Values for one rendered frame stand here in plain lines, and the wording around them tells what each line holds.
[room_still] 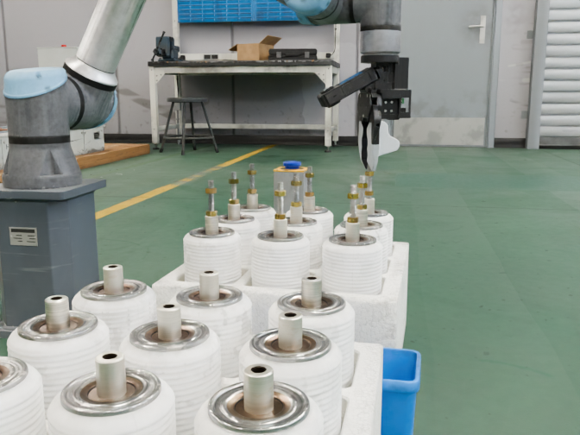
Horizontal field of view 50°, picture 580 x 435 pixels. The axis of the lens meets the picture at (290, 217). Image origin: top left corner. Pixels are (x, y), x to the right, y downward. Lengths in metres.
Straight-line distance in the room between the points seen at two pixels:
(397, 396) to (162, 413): 0.41
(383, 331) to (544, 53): 5.21
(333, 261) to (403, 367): 0.19
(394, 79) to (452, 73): 4.82
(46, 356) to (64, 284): 0.69
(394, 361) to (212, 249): 0.33
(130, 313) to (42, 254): 0.59
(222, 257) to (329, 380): 0.49
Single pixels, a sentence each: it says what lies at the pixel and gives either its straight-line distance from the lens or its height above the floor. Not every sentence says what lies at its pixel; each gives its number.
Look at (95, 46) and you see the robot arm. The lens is 1.39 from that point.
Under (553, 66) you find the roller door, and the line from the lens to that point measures 6.08.
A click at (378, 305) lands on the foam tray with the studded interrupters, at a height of 0.17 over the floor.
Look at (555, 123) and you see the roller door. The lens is 6.10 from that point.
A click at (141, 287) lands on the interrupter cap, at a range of 0.76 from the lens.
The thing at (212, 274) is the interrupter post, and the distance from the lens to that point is 0.71.
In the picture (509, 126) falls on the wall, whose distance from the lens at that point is 6.09.
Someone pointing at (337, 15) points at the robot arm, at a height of 0.62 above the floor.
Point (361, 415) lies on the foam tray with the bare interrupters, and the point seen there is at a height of 0.18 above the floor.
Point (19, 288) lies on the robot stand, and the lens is 1.35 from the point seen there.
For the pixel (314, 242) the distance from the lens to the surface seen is 1.10.
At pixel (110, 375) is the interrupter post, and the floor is 0.27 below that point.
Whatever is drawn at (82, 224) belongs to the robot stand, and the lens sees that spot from 1.33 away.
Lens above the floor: 0.48
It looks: 11 degrees down
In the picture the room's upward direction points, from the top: straight up
